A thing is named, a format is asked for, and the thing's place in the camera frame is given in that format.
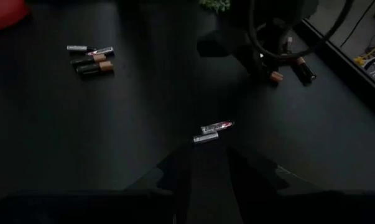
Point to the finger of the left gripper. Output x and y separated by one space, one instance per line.
215 45
252 59

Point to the potted succulent plant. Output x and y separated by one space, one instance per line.
215 4

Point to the red desk lamp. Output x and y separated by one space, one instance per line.
3 12

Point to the black copper-top battery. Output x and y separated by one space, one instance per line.
95 68
87 59
308 73
276 77

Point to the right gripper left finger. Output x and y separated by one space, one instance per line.
174 180

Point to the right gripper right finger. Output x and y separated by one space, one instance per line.
249 177

